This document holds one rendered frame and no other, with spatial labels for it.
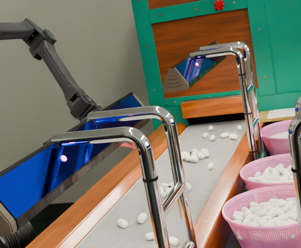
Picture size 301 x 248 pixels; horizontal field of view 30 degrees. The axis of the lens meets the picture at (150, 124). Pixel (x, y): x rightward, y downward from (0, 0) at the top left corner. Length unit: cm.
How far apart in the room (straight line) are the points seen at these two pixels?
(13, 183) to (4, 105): 296
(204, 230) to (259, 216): 18
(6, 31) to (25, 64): 156
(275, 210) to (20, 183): 81
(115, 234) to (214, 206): 27
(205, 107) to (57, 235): 110
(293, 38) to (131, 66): 128
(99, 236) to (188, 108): 105
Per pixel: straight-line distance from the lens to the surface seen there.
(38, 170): 89
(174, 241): 137
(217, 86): 246
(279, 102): 242
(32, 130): 374
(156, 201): 94
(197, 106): 242
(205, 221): 142
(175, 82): 166
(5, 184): 83
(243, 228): 137
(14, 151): 385
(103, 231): 155
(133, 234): 148
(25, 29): 225
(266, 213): 147
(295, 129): 85
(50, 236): 152
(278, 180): 169
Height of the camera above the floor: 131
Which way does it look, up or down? 12 degrees down
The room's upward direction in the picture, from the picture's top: 10 degrees counter-clockwise
